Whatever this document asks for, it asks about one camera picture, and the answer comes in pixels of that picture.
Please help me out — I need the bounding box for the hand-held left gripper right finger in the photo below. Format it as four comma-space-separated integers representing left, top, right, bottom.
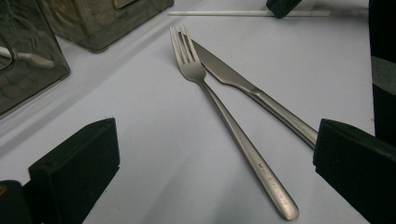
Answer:
312, 119, 396, 224

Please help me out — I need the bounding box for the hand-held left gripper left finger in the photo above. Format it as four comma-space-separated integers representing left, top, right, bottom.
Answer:
28, 117, 121, 224

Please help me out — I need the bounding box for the white chopstick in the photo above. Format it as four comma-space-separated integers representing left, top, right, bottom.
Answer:
167, 10, 332, 18

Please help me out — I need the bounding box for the steel table knife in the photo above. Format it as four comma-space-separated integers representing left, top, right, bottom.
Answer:
181, 32, 318, 150

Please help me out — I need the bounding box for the smoky transparent storage bin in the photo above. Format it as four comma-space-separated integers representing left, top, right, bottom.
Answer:
36, 0, 176, 53
0, 0, 71, 119

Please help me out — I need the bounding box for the steel fork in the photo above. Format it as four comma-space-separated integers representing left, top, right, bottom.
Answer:
168, 24, 301, 222

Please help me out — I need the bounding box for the white ceramic spoon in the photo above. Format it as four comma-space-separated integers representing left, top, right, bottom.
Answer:
0, 46, 56, 70

